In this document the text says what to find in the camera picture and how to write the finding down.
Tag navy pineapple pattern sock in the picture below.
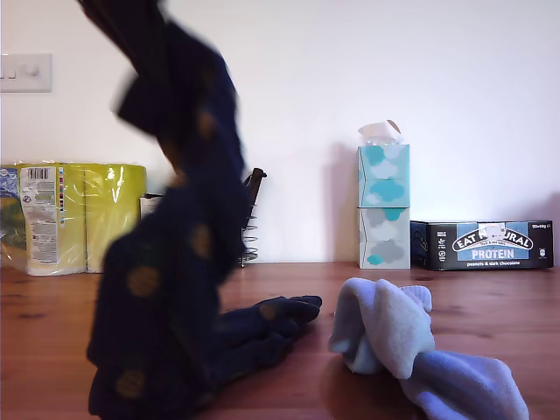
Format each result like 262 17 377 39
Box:
192 295 324 408
86 17 249 420

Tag light blue ribbed sock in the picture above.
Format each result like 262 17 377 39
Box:
342 336 530 420
327 276 437 380

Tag small white printed carton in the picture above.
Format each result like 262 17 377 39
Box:
139 193 166 220

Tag yellow-green paper towel pack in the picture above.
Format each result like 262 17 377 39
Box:
0 162 149 277

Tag white tissue sheet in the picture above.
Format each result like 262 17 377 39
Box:
357 120 404 148

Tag blue cloud tissue box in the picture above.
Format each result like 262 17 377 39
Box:
356 144 411 209

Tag grey cloud tissue box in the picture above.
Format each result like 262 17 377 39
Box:
357 206 412 270

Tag black protein bar box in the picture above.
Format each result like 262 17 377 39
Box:
409 220 555 271

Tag white wall switch plate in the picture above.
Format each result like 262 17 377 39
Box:
0 52 53 93

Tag dark-handled knife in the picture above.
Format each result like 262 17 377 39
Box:
242 167 269 207

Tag chrome wire utensil holder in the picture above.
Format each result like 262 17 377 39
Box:
238 203 260 268

